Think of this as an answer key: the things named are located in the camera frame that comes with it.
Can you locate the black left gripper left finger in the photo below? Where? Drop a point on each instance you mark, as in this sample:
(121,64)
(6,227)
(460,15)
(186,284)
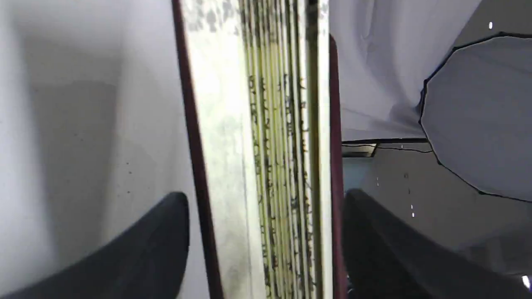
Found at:
(147,261)

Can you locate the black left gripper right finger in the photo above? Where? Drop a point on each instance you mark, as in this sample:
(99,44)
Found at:
(386,258)

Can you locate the paper folding fan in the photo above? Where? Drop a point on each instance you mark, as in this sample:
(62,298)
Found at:
(256,81)

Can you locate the white photo softbox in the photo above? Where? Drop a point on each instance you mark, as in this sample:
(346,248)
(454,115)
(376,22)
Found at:
(476,114)

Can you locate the grey backdrop curtain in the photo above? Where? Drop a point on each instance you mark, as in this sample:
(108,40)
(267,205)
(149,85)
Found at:
(386,49)

